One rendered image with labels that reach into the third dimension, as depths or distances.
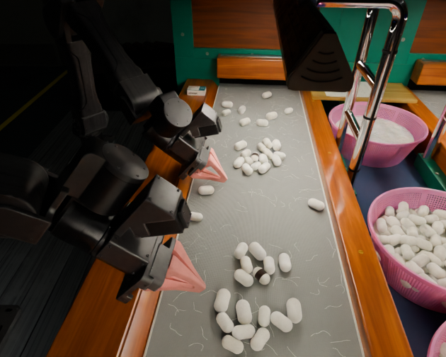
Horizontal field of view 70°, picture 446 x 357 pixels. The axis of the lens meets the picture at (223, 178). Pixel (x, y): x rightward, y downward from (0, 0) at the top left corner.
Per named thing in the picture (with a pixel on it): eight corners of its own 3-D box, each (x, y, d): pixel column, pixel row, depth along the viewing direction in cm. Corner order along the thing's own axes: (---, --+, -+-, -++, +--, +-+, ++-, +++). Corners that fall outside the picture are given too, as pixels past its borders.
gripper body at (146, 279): (175, 219, 43) (129, 190, 41) (156, 285, 35) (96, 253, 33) (151, 242, 47) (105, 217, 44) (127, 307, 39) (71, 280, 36)
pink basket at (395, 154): (383, 186, 83) (395, 156, 78) (305, 144, 100) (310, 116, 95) (433, 153, 96) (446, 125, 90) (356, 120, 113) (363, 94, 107)
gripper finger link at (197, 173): (236, 159, 74) (205, 134, 71) (235, 178, 69) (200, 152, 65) (218, 176, 78) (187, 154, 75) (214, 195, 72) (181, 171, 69)
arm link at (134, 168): (146, 150, 40) (47, 96, 33) (151, 193, 33) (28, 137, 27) (98, 212, 44) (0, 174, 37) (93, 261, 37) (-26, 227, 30)
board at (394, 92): (311, 99, 105) (312, 95, 105) (306, 83, 117) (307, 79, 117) (416, 103, 103) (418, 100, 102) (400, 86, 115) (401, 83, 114)
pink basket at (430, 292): (421, 353, 50) (447, 321, 45) (330, 232, 71) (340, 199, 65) (547, 309, 56) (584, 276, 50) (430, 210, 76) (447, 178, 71)
